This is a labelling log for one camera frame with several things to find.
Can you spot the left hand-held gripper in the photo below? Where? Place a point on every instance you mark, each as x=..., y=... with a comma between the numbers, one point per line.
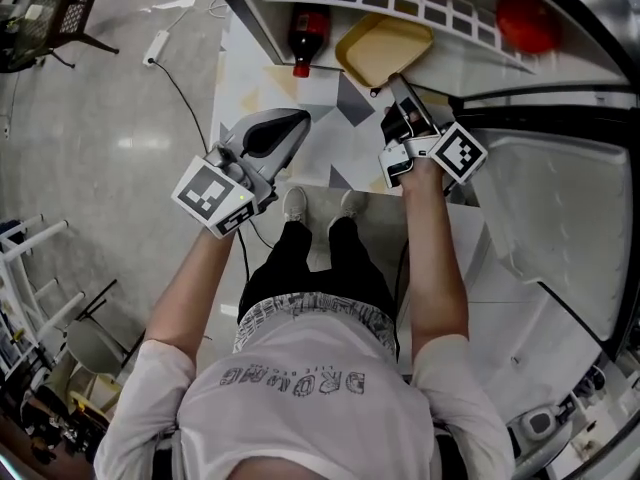
x=205, y=195

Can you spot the dark cola bottle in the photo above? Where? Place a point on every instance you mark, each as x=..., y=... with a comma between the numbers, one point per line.
x=307, y=33

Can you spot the grey chair with black legs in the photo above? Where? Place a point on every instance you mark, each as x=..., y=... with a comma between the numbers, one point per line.
x=92, y=348

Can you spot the small black-framed fridge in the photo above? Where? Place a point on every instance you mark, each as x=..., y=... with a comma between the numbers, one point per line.
x=450, y=70

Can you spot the white and grey appliance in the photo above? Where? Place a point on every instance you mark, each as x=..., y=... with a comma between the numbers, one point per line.
x=537, y=425

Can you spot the person's black shorts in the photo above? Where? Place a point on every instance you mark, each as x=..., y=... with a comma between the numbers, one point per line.
x=300, y=268

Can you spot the table with triangle-patterned cloth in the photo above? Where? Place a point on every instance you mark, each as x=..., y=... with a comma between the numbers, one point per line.
x=325, y=160

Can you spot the small white rectangular block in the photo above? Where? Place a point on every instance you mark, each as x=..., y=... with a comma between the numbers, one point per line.
x=33, y=12

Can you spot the person's right grey shoe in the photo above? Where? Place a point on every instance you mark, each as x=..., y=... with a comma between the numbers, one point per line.
x=353, y=204

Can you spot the person's white printed shirt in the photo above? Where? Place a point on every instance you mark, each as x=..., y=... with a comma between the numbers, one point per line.
x=300, y=418

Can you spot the yellow square plastic tray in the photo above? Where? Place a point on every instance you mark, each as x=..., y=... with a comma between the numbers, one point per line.
x=385, y=48

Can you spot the white metal rack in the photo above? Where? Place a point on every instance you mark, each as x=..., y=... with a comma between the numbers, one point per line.
x=25, y=268

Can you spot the person's right forearm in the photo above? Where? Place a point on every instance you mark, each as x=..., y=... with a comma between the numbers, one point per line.
x=435, y=268

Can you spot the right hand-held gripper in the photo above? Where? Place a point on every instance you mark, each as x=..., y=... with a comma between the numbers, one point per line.
x=457, y=153

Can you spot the red tomato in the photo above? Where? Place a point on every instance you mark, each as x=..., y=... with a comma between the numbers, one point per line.
x=527, y=23

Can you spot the white power strip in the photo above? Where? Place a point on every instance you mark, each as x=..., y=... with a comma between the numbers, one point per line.
x=156, y=48

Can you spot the person's grey shoe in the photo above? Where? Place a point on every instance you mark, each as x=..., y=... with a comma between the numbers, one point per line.
x=353, y=204
x=295, y=204

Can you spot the white cabinet counter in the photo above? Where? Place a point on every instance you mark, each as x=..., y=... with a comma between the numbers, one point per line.
x=500, y=318

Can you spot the person's left grey shoe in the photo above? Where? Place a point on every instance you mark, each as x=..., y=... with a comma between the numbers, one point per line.
x=295, y=204

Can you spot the person's left forearm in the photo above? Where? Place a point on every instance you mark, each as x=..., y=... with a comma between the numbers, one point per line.
x=190, y=288

